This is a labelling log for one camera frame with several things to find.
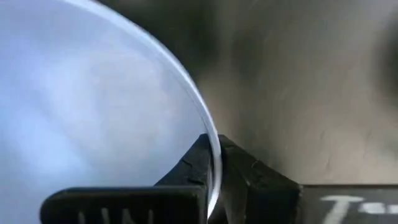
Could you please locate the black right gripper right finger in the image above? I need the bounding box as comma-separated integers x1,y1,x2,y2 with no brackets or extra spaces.
214,134,398,224

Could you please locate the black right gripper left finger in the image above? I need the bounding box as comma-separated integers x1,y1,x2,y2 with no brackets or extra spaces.
40,133,216,224

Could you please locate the light blue plastic bowl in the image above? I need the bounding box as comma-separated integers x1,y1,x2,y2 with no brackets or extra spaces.
0,0,223,224

